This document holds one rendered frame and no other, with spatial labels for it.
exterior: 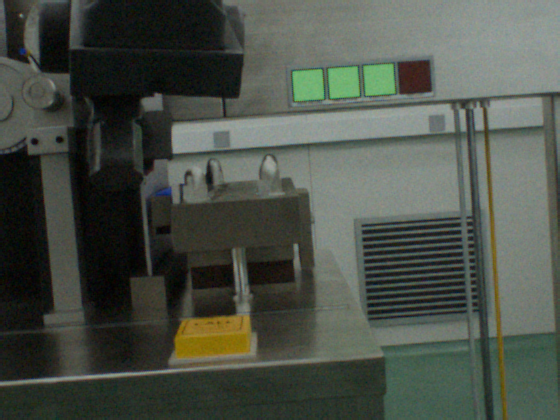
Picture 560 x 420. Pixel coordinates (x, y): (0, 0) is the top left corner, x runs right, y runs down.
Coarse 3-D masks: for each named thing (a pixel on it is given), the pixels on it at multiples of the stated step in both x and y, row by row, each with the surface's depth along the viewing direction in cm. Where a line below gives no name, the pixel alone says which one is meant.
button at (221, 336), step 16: (192, 320) 79; (208, 320) 79; (224, 320) 78; (240, 320) 78; (176, 336) 74; (192, 336) 73; (208, 336) 73; (224, 336) 73; (240, 336) 73; (176, 352) 73; (192, 352) 73; (208, 352) 73; (224, 352) 73; (240, 352) 73
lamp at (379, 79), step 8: (384, 64) 131; (392, 64) 131; (368, 72) 131; (376, 72) 131; (384, 72) 131; (392, 72) 131; (368, 80) 131; (376, 80) 131; (384, 80) 131; (392, 80) 131; (368, 88) 131; (376, 88) 131; (384, 88) 131; (392, 88) 131
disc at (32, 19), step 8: (32, 8) 98; (32, 16) 98; (32, 24) 98; (24, 32) 99; (32, 32) 98; (24, 40) 99; (32, 40) 99; (32, 48) 99; (32, 64) 99; (40, 72) 99
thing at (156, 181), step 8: (160, 96) 121; (144, 104) 105; (152, 104) 112; (160, 104) 121; (160, 160) 116; (160, 168) 116; (144, 176) 101; (152, 176) 107; (160, 176) 115; (152, 184) 107; (160, 184) 114; (168, 184) 123; (144, 192) 100; (152, 192) 106; (144, 200) 100; (144, 208) 100
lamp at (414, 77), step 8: (400, 64) 131; (408, 64) 131; (416, 64) 131; (424, 64) 131; (400, 72) 131; (408, 72) 131; (416, 72) 131; (424, 72) 131; (400, 80) 131; (408, 80) 131; (416, 80) 131; (424, 80) 131; (400, 88) 131; (408, 88) 131; (416, 88) 131; (424, 88) 131
